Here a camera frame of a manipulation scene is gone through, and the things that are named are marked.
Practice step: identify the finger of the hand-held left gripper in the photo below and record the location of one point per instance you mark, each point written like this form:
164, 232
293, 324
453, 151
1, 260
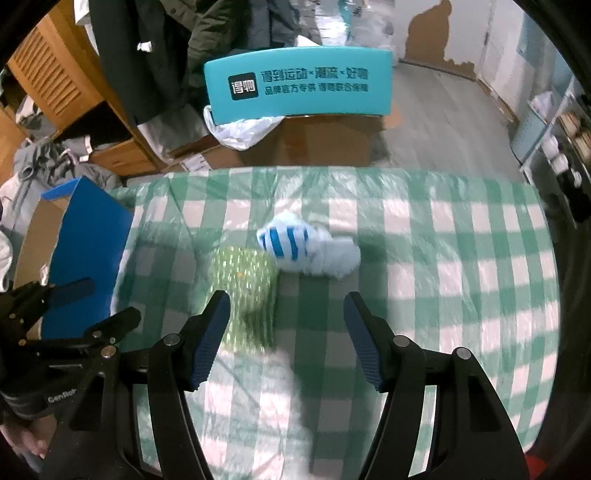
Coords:
115, 321
69, 290

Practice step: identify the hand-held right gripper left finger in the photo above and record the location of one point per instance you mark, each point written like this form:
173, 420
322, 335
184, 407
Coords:
210, 344

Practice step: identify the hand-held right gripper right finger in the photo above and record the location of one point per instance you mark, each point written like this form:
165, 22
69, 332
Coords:
365, 344

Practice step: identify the blue striped white sock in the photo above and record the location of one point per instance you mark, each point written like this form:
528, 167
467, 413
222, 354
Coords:
304, 249

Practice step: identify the person's left hand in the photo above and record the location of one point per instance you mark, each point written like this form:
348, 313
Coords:
27, 443

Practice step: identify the blue cardboard box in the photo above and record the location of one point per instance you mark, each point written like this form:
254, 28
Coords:
90, 240

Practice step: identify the green dotted sock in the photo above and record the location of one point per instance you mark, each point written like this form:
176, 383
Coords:
244, 277

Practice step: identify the green checkered tablecloth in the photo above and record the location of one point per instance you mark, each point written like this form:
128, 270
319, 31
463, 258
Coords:
438, 286

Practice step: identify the grey clothing pile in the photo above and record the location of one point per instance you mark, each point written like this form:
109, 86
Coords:
51, 166

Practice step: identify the wooden cabinet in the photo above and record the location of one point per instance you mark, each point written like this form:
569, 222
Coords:
55, 87

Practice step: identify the brown cardboard box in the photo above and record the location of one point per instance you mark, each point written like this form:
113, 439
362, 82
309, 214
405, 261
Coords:
314, 143

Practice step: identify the red box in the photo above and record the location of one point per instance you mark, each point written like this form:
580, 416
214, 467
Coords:
536, 468

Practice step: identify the black jacket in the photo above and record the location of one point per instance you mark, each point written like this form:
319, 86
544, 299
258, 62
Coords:
138, 60

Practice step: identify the teal printed box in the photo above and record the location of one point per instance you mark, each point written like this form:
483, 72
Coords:
300, 87

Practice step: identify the light blue bin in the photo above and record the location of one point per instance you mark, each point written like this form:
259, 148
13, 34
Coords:
531, 136

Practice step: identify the white shoe rack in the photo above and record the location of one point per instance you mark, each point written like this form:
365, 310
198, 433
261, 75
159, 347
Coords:
570, 138

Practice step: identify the dark green jacket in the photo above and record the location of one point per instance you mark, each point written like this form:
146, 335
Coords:
221, 32

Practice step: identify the small white plastic bag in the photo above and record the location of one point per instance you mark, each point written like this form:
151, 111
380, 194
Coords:
547, 102

